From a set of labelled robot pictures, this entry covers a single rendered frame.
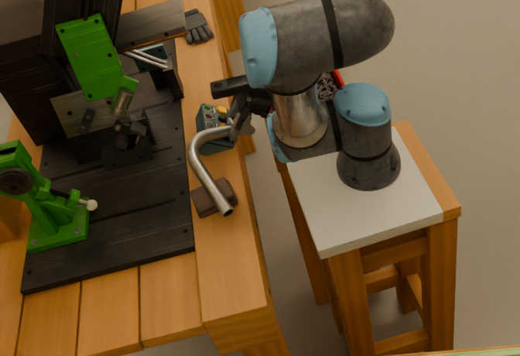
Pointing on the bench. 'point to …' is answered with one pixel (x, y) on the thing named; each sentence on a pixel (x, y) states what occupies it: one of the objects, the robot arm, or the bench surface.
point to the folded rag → (204, 207)
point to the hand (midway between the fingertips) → (228, 129)
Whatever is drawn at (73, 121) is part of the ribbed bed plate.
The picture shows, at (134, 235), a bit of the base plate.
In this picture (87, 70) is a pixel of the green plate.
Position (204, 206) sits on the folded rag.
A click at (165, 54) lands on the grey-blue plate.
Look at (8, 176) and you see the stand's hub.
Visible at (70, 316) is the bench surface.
